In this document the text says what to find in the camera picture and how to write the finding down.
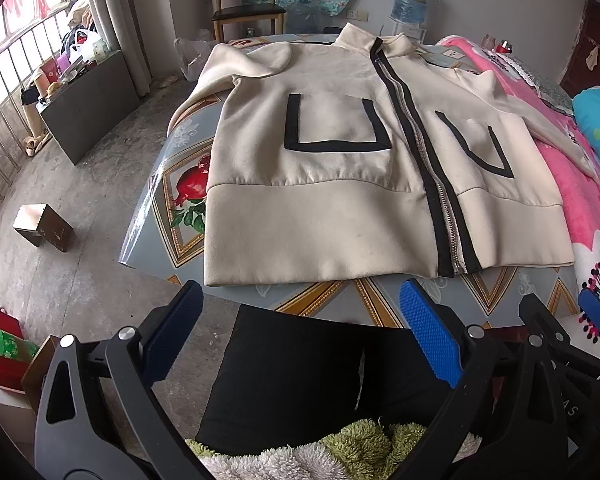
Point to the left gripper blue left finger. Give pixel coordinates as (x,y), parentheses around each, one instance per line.
(165,330)

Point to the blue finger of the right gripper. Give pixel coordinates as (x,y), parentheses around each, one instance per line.
(590,305)
(543,332)

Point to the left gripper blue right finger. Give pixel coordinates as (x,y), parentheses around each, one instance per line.
(441,349)

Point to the cream jacket with black trim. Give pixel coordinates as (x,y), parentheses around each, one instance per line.
(358,158)

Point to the pink floral blanket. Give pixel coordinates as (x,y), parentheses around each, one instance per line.
(581,194)

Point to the fruit pattern tablecloth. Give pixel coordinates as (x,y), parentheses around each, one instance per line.
(165,238)

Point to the red gift bag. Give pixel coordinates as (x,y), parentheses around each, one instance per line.
(16,353)

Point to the small brown cardboard box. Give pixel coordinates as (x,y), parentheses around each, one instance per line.
(39,223)

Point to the dark grey cabinet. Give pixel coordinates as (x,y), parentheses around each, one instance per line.
(84,111)

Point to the metal window railing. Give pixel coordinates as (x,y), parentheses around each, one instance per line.
(20,55)

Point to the clear plastic bag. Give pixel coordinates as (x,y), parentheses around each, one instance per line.
(192,56)

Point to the white water dispenser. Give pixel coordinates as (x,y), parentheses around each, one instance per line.
(414,32)

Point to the wooden chair with dark seat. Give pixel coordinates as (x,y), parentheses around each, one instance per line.
(247,12)

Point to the blue water jug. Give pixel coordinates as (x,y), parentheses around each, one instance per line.
(412,12)

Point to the grey curtain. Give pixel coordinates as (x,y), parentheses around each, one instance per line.
(115,23)

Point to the dark red wall hanging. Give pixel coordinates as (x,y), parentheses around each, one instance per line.
(583,67)

